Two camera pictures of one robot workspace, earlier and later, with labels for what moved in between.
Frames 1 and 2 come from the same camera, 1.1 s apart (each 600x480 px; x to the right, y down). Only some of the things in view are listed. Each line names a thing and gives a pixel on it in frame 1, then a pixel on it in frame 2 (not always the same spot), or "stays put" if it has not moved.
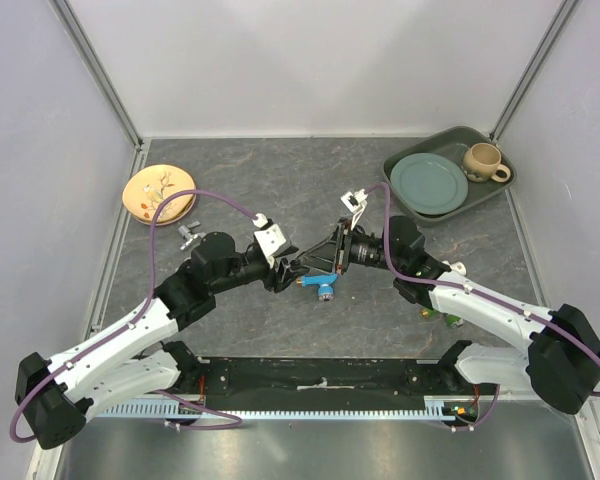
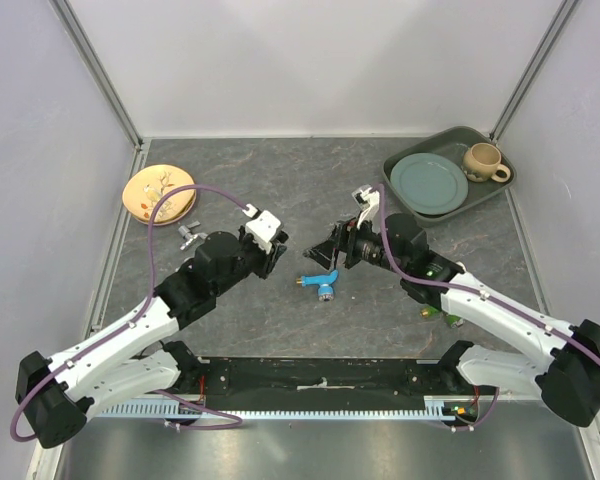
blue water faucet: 325,282 stays put
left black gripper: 278,282 → 268,259
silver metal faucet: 190,238 stays put
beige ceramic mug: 481,162 stays put
